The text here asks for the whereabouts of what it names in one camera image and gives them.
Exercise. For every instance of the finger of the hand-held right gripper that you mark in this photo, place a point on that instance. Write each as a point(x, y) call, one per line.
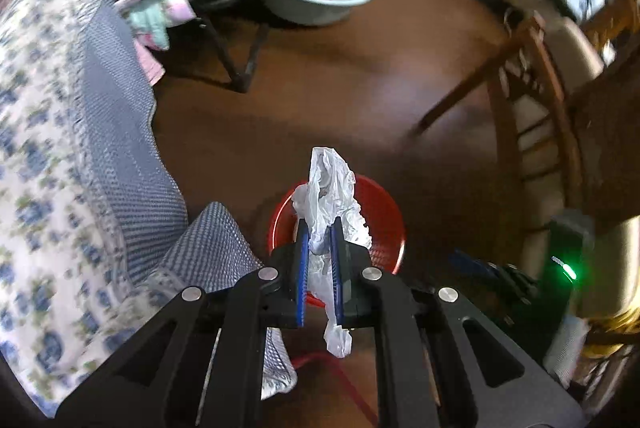
point(480, 265)

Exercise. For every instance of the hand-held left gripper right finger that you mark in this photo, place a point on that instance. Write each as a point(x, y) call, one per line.
point(336, 278)

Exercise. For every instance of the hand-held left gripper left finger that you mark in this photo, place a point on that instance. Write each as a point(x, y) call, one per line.
point(301, 273)

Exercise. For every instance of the red plastic basket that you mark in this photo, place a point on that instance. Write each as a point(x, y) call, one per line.
point(385, 218)

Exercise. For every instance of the white plastic bag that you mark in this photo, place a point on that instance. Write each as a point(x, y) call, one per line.
point(327, 193)

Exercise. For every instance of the yellow cloth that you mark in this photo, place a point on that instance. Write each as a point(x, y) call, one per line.
point(612, 333)

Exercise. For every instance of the brown wooden table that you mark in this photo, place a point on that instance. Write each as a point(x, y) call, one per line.
point(610, 132)

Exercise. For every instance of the wooden chair with cream cushion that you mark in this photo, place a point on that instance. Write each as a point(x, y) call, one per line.
point(535, 127)

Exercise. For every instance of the black metal folding stand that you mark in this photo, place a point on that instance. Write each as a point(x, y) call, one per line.
point(235, 62)

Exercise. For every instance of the pink cloth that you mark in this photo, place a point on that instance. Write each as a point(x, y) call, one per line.
point(152, 62)

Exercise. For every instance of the blue floral tablecloth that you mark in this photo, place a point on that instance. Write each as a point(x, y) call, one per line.
point(45, 157)

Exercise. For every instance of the mint green cloth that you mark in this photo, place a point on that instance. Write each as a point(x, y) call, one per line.
point(150, 17)

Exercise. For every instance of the pink metal frame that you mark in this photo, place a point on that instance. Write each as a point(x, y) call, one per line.
point(350, 393)

